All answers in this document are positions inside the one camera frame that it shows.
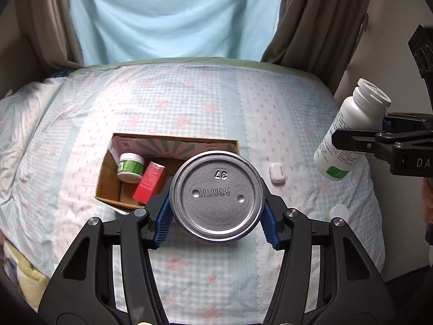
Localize brown curtain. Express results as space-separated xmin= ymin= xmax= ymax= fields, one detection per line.
xmin=262 ymin=0 xmax=370 ymax=92
xmin=15 ymin=0 xmax=84 ymax=72

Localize left brown curtain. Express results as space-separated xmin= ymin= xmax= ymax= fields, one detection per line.
xmin=15 ymin=0 xmax=84 ymax=72

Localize right brown curtain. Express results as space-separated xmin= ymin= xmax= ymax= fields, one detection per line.
xmin=262 ymin=0 xmax=370 ymax=92

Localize green white cream jar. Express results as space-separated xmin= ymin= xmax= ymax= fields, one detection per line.
xmin=117 ymin=153 xmax=145 ymax=184

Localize patterned bed sheet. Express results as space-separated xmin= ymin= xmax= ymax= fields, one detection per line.
xmin=1 ymin=62 xmax=385 ymax=324

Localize open cardboard box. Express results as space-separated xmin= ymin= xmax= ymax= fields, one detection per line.
xmin=96 ymin=133 xmax=239 ymax=214

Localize white lidded jar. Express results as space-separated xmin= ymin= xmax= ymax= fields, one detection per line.
xmin=329 ymin=204 xmax=349 ymax=222

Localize white pill bottle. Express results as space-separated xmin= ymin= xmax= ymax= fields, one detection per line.
xmin=313 ymin=78 xmax=391 ymax=181

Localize person's right hand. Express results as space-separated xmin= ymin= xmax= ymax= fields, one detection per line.
xmin=421 ymin=178 xmax=433 ymax=224

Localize floral yellow blanket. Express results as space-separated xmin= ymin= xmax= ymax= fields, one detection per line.
xmin=1 ymin=239 xmax=49 ymax=312

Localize silver round tin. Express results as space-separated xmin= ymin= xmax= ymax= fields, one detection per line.
xmin=169 ymin=150 xmax=265 ymax=243

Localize white earbuds case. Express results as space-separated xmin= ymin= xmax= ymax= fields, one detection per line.
xmin=269 ymin=162 xmax=286 ymax=185

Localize red carton box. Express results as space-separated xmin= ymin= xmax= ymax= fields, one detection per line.
xmin=133 ymin=162 xmax=165 ymax=205

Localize light blue cloth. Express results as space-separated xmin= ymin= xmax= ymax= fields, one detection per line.
xmin=69 ymin=0 xmax=281 ymax=65

